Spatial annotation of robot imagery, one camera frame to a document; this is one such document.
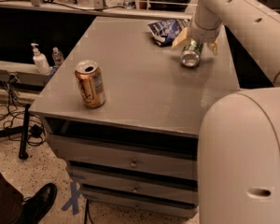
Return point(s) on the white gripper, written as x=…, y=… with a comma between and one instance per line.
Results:
x=201, y=34

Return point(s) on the green soda can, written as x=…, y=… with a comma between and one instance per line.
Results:
x=191, y=54

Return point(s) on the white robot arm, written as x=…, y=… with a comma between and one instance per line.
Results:
x=239, y=141

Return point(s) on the orange soda can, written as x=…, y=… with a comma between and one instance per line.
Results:
x=90, y=83

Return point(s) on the blue chip bag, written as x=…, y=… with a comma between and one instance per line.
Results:
x=165, y=32

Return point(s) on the grey drawer cabinet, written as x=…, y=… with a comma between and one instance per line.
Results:
x=138, y=149

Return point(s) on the clear water bottle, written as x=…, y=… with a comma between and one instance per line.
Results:
x=57, y=57

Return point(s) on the white pump bottle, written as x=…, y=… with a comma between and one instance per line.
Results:
x=40, y=60

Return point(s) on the blue tape cross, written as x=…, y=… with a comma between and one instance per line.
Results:
x=75, y=202

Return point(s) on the black stand leg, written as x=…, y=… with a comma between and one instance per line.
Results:
x=23, y=130

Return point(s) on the black leather shoe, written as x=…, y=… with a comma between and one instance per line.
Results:
x=36, y=207

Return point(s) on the brown trouser leg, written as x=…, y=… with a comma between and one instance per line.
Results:
x=10, y=202

